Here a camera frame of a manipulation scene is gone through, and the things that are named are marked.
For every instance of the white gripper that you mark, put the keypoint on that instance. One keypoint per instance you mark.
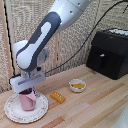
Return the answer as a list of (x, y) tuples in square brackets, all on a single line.
[(28, 81)]

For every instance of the white patterned plate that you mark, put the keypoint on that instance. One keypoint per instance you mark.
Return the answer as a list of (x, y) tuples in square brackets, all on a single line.
[(41, 108)]

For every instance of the orange block with white stripes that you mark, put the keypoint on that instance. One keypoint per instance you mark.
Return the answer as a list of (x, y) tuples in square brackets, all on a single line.
[(58, 97)]

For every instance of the small white bowl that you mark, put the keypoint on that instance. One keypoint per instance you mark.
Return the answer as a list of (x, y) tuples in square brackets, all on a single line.
[(77, 89)]

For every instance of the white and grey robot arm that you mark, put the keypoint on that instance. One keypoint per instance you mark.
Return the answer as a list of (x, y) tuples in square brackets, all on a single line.
[(43, 33)]

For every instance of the black box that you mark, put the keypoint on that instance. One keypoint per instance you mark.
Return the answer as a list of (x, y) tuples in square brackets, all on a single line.
[(108, 55)]

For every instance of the white device on black box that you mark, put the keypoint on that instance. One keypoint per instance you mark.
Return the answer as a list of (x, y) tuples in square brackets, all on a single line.
[(119, 31)]

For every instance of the yellow food in bowl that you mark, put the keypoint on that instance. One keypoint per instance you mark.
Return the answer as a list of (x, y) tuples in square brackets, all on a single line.
[(80, 85)]

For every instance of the orange block without stripes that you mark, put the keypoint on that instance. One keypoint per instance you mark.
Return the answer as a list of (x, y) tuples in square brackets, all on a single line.
[(74, 86)]

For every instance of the pink mug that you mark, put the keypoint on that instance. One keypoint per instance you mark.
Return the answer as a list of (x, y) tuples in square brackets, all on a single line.
[(28, 102)]

